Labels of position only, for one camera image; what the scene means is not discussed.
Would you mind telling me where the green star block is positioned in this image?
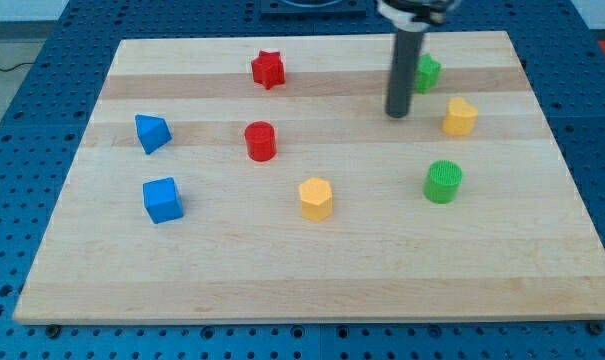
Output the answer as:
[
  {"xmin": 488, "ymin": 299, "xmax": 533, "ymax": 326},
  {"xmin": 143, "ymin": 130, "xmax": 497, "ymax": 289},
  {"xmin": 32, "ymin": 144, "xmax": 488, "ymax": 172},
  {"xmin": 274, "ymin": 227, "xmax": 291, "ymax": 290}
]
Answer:
[{"xmin": 414, "ymin": 54, "xmax": 441, "ymax": 94}]

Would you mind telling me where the wooden board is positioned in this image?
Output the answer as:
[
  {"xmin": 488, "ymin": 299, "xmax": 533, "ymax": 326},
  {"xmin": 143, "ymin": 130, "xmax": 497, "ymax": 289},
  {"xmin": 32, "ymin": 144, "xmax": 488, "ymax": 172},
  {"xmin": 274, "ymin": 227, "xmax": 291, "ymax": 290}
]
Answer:
[{"xmin": 14, "ymin": 31, "xmax": 605, "ymax": 325}]

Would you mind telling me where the red cylinder block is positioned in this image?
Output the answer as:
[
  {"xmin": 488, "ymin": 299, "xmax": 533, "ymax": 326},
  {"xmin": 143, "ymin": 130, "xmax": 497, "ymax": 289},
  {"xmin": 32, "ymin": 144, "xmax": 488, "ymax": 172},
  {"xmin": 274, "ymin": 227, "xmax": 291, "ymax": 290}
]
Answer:
[{"xmin": 244, "ymin": 121, "xmax": 277, "ymax": 162}]

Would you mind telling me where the green cylinder block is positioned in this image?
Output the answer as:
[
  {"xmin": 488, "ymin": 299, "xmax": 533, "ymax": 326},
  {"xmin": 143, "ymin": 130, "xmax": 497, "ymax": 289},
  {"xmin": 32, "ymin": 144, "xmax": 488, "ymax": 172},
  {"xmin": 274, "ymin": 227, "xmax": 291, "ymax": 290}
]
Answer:
[{"xmin": 422, "ymin": 160, "xmax": 463, "ymax": 204}]

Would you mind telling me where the blue triangular prism block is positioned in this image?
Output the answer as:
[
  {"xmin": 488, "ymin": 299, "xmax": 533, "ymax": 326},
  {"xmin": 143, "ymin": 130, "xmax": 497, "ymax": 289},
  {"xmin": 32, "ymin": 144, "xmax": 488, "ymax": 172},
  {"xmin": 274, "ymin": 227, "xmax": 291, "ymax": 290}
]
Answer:
[{"xmin": 134, "ymin": 114, "xmax": 172, "ymax": 155}]

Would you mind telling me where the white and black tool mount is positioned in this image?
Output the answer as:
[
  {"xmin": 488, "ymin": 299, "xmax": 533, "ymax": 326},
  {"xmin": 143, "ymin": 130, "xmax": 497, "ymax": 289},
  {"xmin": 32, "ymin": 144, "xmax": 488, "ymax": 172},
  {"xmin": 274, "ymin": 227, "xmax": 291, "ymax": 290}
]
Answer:
[{"xmin": 377, "ymin": 0, "xmax": 461, "ymax": 31}]

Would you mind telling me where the red star block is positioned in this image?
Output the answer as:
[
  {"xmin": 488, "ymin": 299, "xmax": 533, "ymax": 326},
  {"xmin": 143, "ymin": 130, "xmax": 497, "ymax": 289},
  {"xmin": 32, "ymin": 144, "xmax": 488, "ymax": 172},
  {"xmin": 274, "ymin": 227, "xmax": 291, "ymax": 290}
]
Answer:
[{"xmin": 251, "ymin": 50, "xmax": 286, "ymax": 90}]

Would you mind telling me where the yellow heart block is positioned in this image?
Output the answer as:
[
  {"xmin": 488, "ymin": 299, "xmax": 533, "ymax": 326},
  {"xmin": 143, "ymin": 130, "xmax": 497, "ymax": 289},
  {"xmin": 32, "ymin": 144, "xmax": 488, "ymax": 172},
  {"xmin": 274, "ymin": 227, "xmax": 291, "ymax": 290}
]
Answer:
[{"xmin": 442, "ymin": 97, "xmax": 479, "ymax": 136}]

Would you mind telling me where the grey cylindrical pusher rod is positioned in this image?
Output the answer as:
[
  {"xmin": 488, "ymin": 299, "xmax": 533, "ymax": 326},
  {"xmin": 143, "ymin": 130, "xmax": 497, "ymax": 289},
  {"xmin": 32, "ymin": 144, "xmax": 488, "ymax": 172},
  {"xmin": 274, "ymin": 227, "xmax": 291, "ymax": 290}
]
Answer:
[{"xmin": 385, "ymin": 29, "xmax": 424, "ymax": 118}]

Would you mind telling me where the blue cube block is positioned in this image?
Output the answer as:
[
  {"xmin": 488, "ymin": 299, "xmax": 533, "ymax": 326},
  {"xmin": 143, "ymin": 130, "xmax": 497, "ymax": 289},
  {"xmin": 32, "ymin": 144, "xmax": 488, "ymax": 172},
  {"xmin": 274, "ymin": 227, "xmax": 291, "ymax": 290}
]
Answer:
[{"xmin": 143, "ymin": 177, "xmax": 184, "ymax": 224}]

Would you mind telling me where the black cable on floor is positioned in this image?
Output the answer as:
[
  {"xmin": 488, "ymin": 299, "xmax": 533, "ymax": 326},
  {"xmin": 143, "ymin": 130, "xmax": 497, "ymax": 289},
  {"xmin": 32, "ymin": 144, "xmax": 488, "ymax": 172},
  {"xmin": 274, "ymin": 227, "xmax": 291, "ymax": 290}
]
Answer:
[{"xmin": 0, "ymin": 48, "xmax": 36, "ymax": 73}]

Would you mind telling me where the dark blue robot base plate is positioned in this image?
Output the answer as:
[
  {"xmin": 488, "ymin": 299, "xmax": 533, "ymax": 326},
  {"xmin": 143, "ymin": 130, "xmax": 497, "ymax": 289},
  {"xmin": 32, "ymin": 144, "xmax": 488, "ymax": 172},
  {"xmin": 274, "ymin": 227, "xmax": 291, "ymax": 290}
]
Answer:
[{"xmin": 259, "ymin": 0, "xmax": 367, "ymax": 18}]

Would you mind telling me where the yellow hexagon block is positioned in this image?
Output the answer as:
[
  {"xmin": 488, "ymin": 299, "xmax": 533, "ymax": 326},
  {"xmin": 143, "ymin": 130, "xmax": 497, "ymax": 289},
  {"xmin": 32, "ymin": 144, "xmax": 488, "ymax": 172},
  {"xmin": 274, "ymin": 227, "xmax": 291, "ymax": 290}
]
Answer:
[{"xmin": 298, "ymin": 177, "xmax": 333, "ymax": 222}]

